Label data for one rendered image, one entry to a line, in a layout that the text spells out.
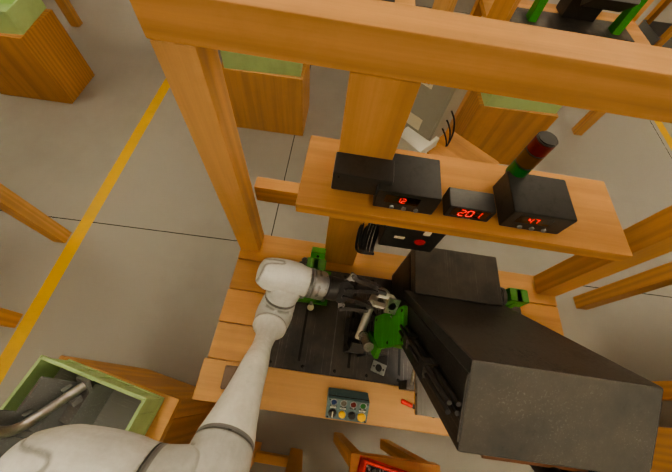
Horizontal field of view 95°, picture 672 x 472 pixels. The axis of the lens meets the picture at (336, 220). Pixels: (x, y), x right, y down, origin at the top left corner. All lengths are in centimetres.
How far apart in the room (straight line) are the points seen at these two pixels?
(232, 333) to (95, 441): 84
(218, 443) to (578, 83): 84
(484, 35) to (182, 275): 229
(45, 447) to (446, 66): 83
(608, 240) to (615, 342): 213
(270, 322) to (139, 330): 162
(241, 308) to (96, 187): 207
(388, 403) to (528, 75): 113
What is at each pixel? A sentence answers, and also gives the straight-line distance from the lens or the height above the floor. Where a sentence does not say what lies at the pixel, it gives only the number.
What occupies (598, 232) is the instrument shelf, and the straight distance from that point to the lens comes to 110.
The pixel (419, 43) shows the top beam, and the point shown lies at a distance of 62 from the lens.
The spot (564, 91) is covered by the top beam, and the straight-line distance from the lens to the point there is 75.
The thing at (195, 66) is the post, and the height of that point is 181.
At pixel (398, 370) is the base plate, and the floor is 90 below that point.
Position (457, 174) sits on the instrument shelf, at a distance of 97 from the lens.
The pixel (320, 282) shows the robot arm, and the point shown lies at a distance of 93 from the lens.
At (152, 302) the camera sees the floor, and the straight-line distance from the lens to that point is 252.
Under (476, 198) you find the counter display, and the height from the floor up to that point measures 159.
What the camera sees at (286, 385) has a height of 90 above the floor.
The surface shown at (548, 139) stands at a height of 173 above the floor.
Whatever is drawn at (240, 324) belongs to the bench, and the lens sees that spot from 141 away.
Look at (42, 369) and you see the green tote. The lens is 160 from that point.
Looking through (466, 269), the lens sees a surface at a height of 124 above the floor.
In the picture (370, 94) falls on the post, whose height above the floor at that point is 181.
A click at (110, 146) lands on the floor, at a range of 343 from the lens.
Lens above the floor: 222
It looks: 60 degrees down
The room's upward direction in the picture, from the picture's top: 10 degrees clockwise
